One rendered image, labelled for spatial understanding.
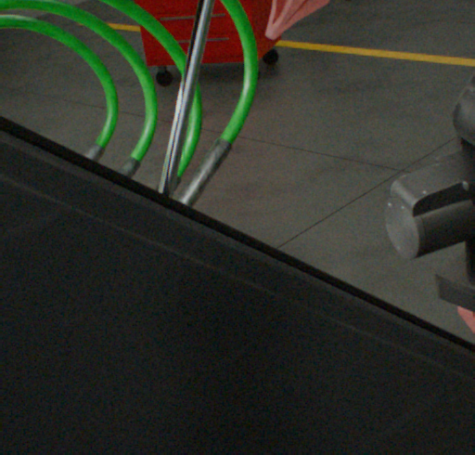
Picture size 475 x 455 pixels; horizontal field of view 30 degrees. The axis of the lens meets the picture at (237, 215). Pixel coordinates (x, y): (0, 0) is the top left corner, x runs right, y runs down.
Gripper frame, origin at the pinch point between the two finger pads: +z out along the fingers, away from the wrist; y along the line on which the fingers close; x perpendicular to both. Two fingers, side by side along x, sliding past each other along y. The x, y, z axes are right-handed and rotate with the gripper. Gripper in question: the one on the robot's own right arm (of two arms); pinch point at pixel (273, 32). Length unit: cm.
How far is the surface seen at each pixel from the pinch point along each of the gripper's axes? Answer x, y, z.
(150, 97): 0.5, 8.6, 14.1
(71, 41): -6.1, 17.4, 13.8
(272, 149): -264, -167, 6
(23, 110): -433, -109, 66
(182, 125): 53, 28, 14
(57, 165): 58, 34, 18
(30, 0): 3.5, 26.0, 12.6
